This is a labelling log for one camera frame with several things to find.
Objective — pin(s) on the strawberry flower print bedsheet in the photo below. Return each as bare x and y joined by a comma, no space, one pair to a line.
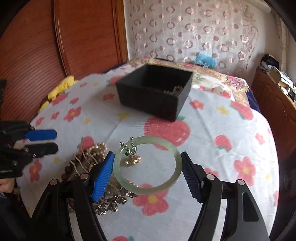
225,138

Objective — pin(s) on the gold flower brooch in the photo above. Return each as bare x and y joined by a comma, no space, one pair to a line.
133,160

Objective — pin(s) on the pale green jade bangle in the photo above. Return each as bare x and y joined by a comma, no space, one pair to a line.
126,147

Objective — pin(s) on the left hand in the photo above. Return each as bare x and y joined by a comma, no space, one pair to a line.
7,185

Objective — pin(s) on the blue plastic bag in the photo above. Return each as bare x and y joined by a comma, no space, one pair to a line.
205,60

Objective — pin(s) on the pink circle pattern curtain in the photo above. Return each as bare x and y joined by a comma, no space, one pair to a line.
181,31

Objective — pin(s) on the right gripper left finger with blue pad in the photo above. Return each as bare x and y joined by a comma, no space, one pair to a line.
102,176

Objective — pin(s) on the yellow plush toy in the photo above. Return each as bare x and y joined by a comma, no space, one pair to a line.
58,93

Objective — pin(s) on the black jewelry box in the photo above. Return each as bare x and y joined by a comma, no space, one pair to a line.
157,90

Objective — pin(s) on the wooden side cabinet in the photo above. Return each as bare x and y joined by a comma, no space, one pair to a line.
279,110

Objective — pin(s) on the wooden wardrobe door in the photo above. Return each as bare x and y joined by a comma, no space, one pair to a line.
43,42

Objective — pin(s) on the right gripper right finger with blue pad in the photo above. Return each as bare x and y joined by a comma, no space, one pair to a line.
196,178

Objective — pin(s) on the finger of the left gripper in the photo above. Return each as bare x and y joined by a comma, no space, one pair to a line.
40,150
41,135

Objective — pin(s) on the stack of books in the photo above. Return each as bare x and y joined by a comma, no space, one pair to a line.
270,66

